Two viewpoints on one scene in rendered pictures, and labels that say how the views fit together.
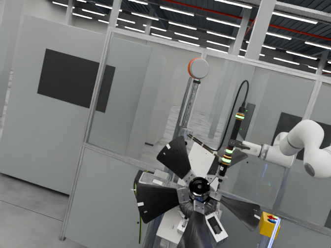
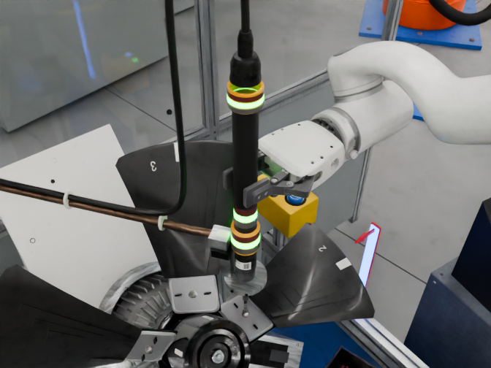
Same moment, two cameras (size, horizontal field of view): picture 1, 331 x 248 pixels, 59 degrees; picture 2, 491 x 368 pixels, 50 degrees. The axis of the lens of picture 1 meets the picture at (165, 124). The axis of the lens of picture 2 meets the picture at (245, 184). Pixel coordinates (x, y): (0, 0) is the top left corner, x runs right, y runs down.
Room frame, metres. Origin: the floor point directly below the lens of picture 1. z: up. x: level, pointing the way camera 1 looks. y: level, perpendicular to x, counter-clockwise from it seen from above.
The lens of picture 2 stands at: (1.26, 0.05, 1.99)
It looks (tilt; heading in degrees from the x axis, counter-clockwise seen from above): 43 degrees down; 306
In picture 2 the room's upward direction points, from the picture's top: straight up
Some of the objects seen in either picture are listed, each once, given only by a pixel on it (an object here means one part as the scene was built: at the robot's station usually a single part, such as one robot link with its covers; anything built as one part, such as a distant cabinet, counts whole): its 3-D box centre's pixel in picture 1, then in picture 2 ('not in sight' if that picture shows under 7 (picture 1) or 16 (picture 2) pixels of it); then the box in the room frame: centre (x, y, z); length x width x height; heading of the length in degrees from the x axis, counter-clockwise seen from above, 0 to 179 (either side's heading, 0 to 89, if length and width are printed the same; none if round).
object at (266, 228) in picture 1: (268, 225); (283, 202); (1.76, -0.80, 1.02); 0.16 x 0.10 x 0.11; 165
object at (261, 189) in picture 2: (234, 143); (269, 193); (1.54, -0.38, 1.51); 0.07 x 0.03 x 0.03; 75
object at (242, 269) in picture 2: (231, 142); (245, 187); (1.57, -0.37, 1.50); 0.04 x 0.04 x 0.46
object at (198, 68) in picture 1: (198, 68); not in sight; (2.25, -0.13, 1.88); 0.17 x 0.15 x 0.16; 75
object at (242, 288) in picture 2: (222, 168); (239, 258); (1.58, -0.37, 1.35); 0.09 x 0.07 x 0.10; 20
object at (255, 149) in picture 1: (251, 148); (302, 152); (1.55, -0.48, 1.50); 0.11 x 0.10 x 0.07; 75
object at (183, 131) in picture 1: (185, 133); not in sight; (2.16, -0.16, 1.39); 0.10 x 0.07 x 0.08; 20
